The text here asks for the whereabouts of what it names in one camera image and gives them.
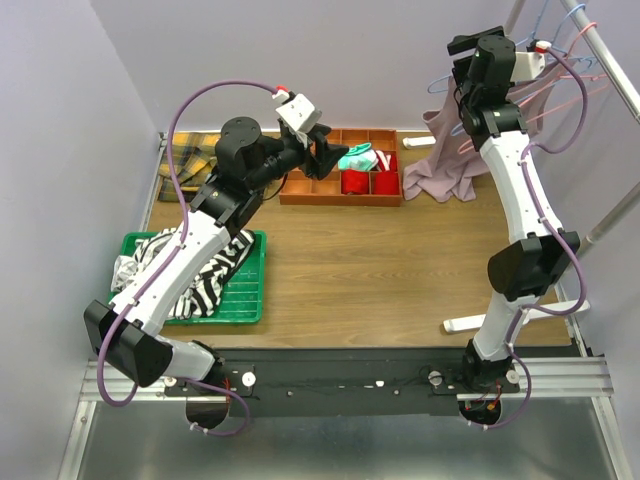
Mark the blue wire hanger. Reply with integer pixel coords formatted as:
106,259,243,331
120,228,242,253
427,0,551,94
452,3,601,137

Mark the mauve tank top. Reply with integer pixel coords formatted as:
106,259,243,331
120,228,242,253
402,64,565,203

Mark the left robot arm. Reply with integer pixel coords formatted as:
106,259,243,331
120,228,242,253
83,117,348,395

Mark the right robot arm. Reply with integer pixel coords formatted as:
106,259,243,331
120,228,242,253
447,27,580,392

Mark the teal white sock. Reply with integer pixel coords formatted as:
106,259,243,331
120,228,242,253
337,142,378,172

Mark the red rolled cloth left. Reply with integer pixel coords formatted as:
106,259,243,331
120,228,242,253
341,169,369,195

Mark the red rolled cloth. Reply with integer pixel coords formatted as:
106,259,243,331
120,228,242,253
372,171,400,196
341,169,369,195

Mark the orange compartment tray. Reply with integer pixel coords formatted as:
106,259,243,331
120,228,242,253
279,129,403,207

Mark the yellow plaid shirt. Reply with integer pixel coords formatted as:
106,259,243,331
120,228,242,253
158,132,220,202

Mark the red white striped sock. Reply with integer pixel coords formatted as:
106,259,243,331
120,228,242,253
375,150,398,172

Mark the red rolled cloth right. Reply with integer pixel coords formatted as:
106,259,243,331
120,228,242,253
372,171,400,196

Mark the black white striped garment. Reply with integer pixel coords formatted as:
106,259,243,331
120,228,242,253
110,228,257,321

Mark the metal clothes rack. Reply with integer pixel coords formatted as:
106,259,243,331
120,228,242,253
403,1,639,334

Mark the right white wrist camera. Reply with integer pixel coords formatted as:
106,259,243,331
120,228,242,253
510,40,551,83

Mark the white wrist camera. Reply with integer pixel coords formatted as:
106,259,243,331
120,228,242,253
510,40,551,83
272,88,322,147

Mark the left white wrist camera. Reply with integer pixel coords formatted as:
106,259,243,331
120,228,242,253
272,88,322,147

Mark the pink wire hanger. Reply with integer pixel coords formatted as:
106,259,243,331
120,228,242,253
457,22,610,155

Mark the black mounting base plate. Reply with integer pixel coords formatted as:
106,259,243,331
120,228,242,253
164,347,521,419

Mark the aluminium frame rail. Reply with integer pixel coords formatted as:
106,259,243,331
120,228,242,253
60,346,633,479

